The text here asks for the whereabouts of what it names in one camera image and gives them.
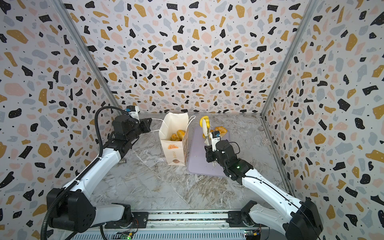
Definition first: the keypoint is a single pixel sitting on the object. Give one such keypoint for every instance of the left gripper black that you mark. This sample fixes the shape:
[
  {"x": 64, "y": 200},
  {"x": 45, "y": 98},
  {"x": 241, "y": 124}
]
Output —
[{"x": 145, "y": 125}]

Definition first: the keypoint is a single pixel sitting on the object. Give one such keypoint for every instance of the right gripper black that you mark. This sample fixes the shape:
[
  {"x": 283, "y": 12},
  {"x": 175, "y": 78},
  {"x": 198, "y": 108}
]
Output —
[{"x": 211, "y": 155}]

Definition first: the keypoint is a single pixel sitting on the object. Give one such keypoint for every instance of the steel tongs white tips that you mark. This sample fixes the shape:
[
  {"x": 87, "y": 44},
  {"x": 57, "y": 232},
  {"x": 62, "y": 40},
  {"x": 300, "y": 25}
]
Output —
[{"x": 207, "y": 135}]

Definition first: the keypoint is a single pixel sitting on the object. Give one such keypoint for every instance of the printed paper bread bag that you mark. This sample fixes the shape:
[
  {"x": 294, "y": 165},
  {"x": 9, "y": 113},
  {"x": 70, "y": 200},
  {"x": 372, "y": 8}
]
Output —
[{"x": 175, "y": 152}]

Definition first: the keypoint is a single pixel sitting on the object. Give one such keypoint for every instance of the striped croissant bread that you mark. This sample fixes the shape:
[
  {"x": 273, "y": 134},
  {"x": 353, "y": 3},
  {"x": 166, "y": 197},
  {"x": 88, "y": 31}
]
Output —
[
  {"x": 181, "y": 134},
  {"x": 175, "y": 138}
]

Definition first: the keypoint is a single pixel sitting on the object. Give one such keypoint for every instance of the round yellow tart bread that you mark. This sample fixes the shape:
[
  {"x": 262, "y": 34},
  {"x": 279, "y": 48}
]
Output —
[{"x": 205, "y": 122}]

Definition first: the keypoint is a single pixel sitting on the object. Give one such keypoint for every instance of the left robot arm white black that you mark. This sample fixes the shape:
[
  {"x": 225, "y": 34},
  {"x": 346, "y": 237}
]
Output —
[{"x": 69, "y": 207}]

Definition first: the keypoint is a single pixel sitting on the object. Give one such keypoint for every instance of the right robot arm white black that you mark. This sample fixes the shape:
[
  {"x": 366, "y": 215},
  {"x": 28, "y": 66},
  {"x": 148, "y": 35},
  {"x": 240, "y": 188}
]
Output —
[{"x": 290, "y": 216}]

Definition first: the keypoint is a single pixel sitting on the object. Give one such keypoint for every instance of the knotted brown bun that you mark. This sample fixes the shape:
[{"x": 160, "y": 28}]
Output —
[{"x": 223, "y": 131}]

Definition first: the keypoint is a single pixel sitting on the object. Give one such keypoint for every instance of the lilac plastic tray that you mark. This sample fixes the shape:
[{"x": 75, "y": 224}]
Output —
[{"x": 197, "y": 163}]

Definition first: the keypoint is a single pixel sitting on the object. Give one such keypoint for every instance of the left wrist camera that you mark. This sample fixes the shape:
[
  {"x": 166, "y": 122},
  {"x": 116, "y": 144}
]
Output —
[{"x": 133, "y": 111}]

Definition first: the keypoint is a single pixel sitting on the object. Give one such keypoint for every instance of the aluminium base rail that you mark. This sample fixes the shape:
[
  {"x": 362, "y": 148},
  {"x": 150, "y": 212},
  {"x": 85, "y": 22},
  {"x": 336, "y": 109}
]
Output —
[{"x": 200, "y": 225}]

